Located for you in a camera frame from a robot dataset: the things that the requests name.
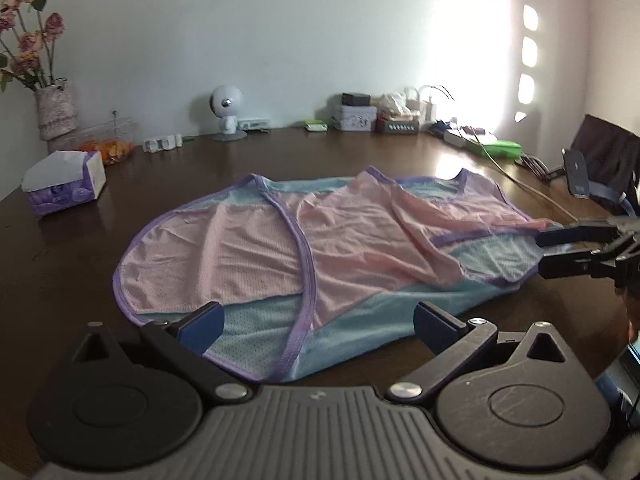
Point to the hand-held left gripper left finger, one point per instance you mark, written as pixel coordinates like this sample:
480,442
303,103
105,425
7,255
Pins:
202,327

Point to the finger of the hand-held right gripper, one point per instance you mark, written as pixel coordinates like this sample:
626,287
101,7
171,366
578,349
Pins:
570,265
575,234

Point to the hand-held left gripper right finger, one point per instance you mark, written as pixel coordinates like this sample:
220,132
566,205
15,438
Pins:
432,327

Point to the pink and blue mesh vest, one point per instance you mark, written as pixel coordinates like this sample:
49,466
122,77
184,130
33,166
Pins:
350,250

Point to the phone on stand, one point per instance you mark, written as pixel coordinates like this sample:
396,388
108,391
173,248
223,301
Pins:
577,172

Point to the black metal clips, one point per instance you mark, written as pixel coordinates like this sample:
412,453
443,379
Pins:
540,166

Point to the green flat box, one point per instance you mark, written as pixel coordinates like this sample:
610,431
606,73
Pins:
495,149

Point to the black plug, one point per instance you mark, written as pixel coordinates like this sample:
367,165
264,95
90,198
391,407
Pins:
474,130

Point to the white power strip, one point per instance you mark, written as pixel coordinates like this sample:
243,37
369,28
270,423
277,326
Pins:
455,139

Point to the white plastic clip holder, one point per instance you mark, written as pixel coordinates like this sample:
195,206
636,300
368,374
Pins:
162,143

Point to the purple and white tissue box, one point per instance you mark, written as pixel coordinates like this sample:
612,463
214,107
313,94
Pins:
65,187

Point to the clear plastic snack container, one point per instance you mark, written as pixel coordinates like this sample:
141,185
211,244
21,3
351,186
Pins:
112,147

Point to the dark labelled box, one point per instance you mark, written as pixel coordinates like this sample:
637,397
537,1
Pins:
397,126

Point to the white rectangular device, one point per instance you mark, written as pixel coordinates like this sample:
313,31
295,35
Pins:
254,124

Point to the printed tin box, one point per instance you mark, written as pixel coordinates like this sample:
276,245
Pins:
356,119

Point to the crumpled white tissue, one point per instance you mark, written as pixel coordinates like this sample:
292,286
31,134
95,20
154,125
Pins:
394,104

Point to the white round-headed robot figure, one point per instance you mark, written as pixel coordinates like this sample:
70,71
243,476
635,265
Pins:
226,102

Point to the green and white packet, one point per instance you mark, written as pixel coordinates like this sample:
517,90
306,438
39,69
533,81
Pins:
316,126

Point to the black power adapter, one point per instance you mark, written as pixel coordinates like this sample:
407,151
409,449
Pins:
356,99

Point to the dried rose bouquet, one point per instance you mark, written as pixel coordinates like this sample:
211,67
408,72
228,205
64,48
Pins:
30,45

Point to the white wall charger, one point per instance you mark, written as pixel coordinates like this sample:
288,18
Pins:
425,110

